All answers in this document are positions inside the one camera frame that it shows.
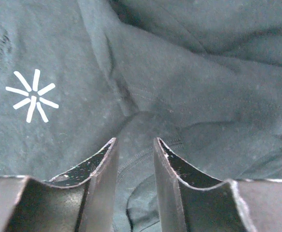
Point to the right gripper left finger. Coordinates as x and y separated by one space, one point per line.
80 199

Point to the black t shirt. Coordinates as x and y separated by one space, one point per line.
203 75

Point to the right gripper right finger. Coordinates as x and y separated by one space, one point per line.
189 200

